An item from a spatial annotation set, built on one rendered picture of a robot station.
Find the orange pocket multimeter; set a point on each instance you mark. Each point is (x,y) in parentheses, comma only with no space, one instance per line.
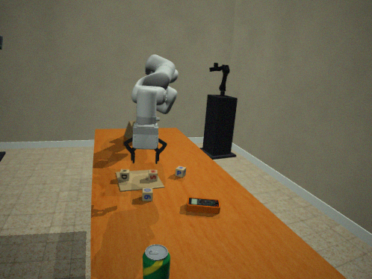
(203,205)

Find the green soda can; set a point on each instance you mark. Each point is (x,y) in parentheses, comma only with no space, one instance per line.
(156,262)

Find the beige mat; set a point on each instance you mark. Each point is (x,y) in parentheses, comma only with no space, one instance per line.
(137,181)

